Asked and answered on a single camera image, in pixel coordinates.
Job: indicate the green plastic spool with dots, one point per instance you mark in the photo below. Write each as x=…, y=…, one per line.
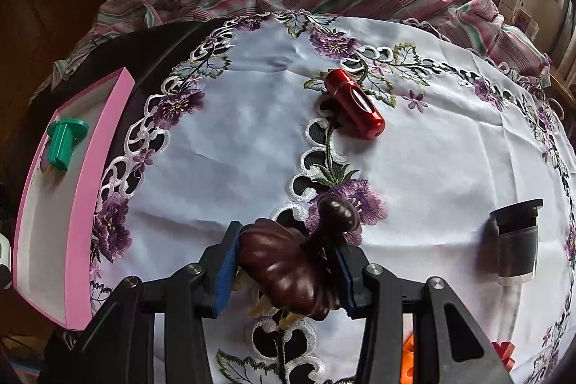
x=63, y=145

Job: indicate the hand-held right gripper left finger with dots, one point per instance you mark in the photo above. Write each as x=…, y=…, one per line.
x=227, y=271

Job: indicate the black and clear cylinder container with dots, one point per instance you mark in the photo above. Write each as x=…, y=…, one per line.
x=515, y=244

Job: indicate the purple oval soap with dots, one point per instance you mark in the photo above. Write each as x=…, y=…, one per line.
x=45, y=166

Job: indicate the red metallic bottle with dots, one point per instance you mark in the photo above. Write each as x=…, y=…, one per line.
x=355, y=105

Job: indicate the white embroidered floral tablecloth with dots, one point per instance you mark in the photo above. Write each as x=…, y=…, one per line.
x=225, y=141

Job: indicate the pink-edged white box lid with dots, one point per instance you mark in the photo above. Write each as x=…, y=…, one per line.
x=81, y=204

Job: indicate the dark brown hair claw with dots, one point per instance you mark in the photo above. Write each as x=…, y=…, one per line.
x=279, y=262

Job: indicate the orange cube puzzle toy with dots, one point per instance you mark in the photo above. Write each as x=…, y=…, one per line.
x=407, y=361

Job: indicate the red ribbon bow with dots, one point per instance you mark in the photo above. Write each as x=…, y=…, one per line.
x=503, y=354

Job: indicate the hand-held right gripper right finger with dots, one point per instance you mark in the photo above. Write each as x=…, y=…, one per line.
x=344, y=280

